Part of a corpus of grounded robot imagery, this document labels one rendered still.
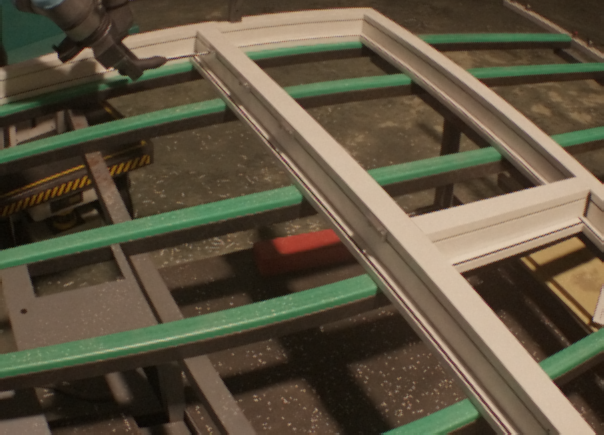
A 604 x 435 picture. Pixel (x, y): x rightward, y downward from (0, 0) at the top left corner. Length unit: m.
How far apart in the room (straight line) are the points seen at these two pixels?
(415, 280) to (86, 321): 0.44
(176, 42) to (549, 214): 0.92
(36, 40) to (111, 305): 1.53
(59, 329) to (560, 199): 0.80
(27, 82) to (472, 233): 1.01
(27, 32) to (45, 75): 0.78
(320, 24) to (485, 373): 1.14
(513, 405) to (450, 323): 0.17
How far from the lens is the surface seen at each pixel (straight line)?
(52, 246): 1.20
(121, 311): 1.08
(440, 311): 1.02
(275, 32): 1.85
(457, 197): 1.83
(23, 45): 2.49
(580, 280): 1.62
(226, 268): 1.59
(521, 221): 1.23
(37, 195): 2.41
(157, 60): 1.62
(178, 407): 1.29
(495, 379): 0.94
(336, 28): 1.91
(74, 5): 1.43
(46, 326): 1.07
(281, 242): 1.59
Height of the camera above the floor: 1.55
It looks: 33 degrees down
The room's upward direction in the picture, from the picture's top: 3 degrees clockwise
